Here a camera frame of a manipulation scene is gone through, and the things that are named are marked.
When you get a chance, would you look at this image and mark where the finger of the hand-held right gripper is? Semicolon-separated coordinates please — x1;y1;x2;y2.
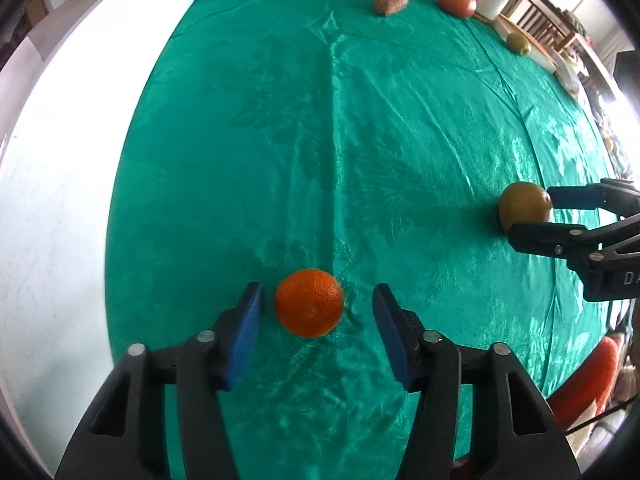
547;178;640;217
507;212;640;273

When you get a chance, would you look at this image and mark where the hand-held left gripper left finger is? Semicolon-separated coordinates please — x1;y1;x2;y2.
54;281;265;480

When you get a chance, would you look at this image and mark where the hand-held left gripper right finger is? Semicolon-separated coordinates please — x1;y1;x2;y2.
372;283;583;480

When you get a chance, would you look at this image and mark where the green apple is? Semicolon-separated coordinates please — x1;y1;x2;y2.
498;182;554;233

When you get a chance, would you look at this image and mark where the large orange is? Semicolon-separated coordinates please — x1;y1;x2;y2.
275;269;345;338

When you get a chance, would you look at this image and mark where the red stool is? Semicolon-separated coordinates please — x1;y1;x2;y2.
547;335;624;431

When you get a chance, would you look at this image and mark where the flat white box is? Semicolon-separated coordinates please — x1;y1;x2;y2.
495;14;559;74

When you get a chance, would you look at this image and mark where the small green fruit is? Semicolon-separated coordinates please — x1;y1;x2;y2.
506;32;532;56

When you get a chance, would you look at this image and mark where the wooden chair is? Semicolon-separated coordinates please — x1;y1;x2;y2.
515;0;592;57

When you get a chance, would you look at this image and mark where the red tomato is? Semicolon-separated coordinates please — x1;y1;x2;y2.
438;0;478;19

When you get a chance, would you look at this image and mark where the white foam board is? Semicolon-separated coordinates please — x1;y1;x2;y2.
0;0;196;480

